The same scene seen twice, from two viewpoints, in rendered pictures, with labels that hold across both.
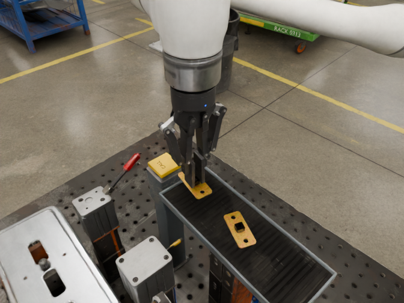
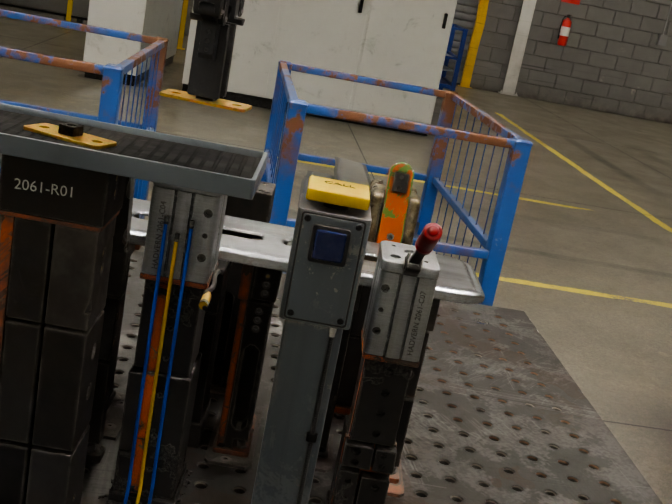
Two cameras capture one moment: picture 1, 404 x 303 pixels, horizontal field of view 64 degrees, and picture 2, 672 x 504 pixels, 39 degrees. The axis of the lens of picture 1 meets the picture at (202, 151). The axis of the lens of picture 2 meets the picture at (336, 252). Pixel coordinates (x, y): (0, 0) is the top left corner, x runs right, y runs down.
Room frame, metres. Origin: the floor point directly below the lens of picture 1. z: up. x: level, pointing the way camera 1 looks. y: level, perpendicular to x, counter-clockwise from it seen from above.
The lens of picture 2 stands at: (1.15, -0.60, 1.35)
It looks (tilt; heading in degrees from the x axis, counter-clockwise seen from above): 16 degrees down; 128
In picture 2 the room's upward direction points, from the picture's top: 11 degrees clockwise
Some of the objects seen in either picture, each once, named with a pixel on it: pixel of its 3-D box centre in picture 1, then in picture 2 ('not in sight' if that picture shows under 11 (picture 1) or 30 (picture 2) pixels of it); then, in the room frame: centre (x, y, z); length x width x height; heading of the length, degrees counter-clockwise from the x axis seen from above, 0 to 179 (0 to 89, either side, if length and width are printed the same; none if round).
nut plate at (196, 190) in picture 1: (194, 181); (206, 95); (0.47, 0.02, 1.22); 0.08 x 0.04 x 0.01; 33
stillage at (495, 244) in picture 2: not in sight; (363, 215); (-1.04, 2.30, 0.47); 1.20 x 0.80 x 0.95; 136
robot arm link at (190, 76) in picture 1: (192, 65); not in sight; (0.47, 0.01, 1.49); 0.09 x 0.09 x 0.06
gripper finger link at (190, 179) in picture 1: (189, 171); (215, 57); (0.46, 0.02, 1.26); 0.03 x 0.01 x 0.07; 33
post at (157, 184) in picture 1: (170, 220); (296, 410); (0.58, 0.09, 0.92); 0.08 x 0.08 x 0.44; 40
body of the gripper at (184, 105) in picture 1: (193, 104); not in sight; (0.47, 0.01, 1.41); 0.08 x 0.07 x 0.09; 123
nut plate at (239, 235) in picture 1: (239, 227); (70, 131); (0.39, -0.08, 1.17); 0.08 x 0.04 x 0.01; 20
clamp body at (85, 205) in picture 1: (105, 238); (379, 393); (0.55, 0.29, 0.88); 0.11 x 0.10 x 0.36; 130
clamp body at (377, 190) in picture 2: not in sight; (370, 299); (0.32, 0.55, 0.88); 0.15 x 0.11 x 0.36; 130
